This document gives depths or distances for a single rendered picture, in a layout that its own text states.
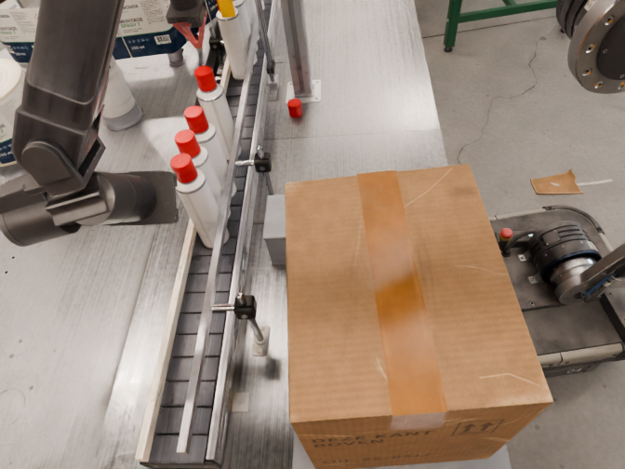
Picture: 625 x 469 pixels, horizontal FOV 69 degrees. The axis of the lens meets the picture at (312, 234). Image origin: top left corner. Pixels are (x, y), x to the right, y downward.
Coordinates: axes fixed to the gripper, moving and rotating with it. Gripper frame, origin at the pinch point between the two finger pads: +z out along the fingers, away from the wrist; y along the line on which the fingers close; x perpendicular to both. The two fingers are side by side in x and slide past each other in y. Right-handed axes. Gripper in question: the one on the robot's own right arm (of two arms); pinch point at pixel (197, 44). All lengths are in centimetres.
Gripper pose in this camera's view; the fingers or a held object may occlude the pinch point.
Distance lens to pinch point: 111.3
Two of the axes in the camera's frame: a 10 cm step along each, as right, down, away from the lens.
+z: 0.7, 5.8, 8.1
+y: -0.1, 8.2, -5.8
